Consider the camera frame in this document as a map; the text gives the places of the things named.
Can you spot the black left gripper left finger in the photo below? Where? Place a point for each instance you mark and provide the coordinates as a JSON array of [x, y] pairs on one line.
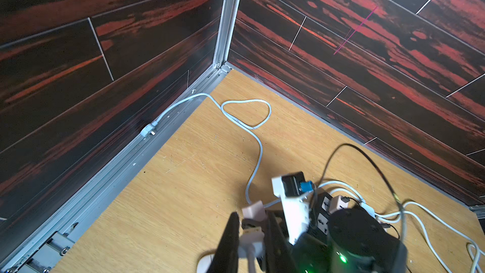
[[226, 258]]

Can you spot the black power strip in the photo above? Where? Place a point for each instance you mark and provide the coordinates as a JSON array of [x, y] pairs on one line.
[[319, 217]]

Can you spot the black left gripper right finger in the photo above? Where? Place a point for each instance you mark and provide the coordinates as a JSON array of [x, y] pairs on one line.
[[277, 252]]

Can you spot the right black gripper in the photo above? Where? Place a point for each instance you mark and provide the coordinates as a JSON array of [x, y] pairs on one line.
[[356, 242]]

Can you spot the white wireless mouse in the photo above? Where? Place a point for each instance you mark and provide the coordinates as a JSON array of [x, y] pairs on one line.
[[204, 263]]

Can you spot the aluminium frame left post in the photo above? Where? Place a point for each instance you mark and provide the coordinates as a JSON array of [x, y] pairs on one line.
[[82, 83]]

